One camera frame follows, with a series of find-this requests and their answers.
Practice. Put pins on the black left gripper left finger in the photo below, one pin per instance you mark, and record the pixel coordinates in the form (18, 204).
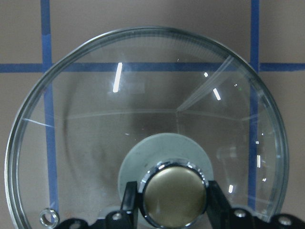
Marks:
(124, 218)

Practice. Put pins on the glass pot lid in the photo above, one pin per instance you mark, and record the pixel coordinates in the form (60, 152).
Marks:
(128, 100)

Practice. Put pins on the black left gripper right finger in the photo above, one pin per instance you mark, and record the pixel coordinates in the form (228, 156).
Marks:
(222, 216)

